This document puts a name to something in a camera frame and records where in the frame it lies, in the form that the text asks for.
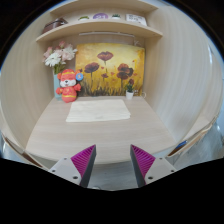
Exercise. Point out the light blue vase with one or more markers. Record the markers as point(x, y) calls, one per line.
point(56, 86)

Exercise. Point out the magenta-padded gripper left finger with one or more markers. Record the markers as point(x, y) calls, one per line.
point(74, 170)

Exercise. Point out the small plant in white pot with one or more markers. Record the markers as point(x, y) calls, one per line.
point(129, 92)

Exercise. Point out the yellow poppy flower painting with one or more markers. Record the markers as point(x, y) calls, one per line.
point(110, 68)

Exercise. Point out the red plush mouse toy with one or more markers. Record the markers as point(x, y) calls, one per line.
point(68, 87)

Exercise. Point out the pink and white flower bouquet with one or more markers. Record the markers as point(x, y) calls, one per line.
point(56, 56)

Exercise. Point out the cream towel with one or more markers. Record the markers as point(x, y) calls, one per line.
point(97, 110)

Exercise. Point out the white light bar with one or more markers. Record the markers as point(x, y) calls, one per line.
point(106, 34)

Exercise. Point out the wooden shelf with decorations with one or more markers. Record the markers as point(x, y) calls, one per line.
point(100, 27)

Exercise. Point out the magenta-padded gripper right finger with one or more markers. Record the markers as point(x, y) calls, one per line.
point(151, 170)

